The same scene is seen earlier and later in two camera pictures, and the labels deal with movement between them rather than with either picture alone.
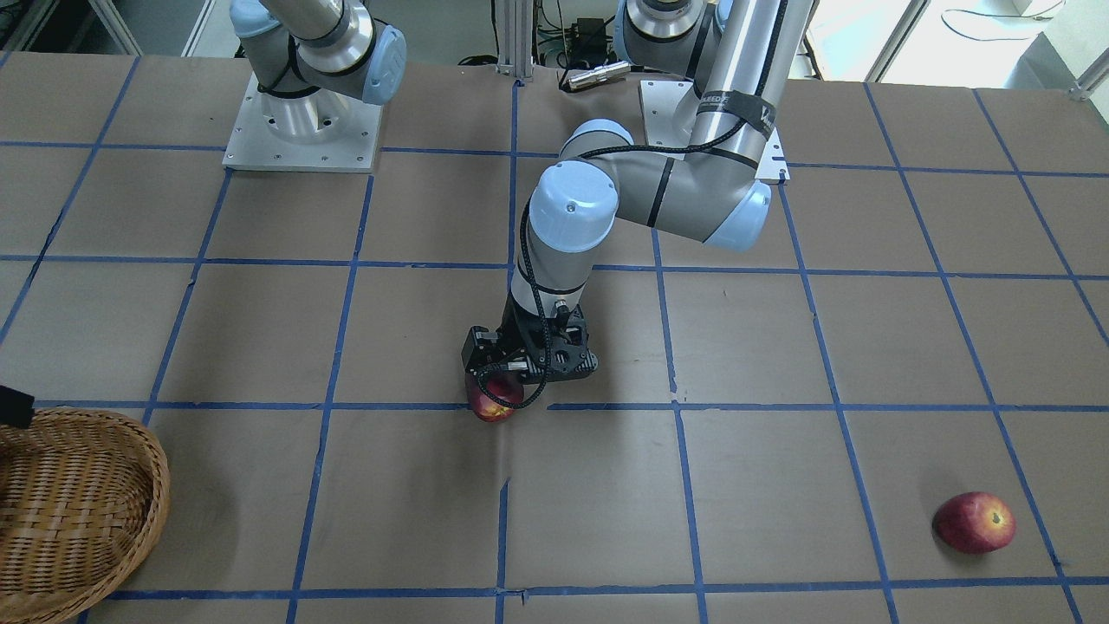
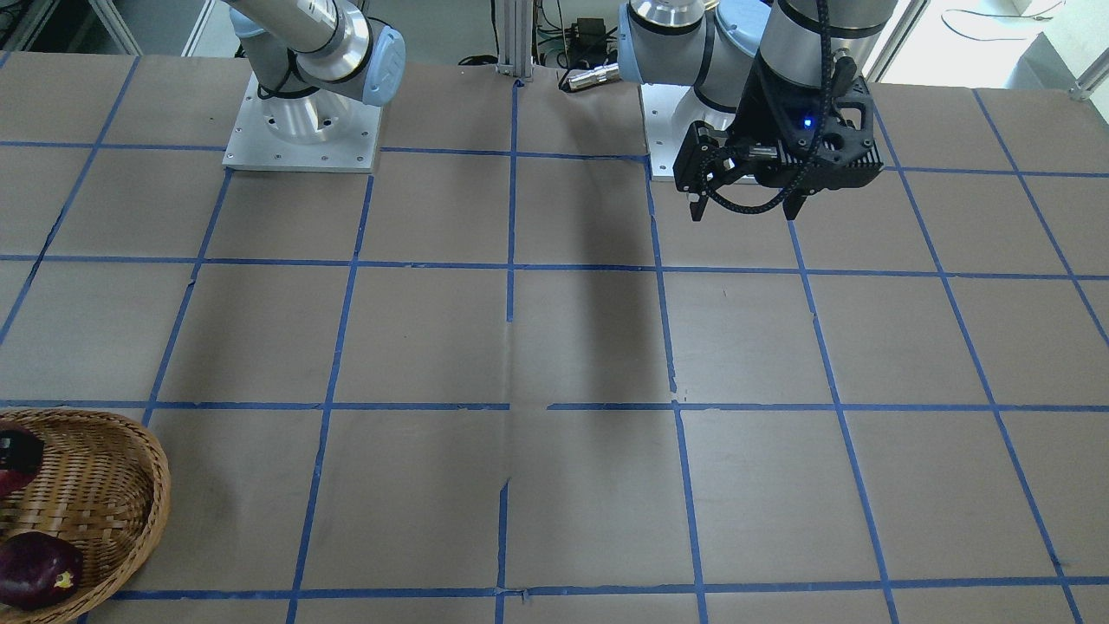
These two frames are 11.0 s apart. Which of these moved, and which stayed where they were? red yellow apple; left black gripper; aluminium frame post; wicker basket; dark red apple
Moved: left black gripper; red yellow apple; dark red apple
Stayed: aluminium frame post; wicker basket
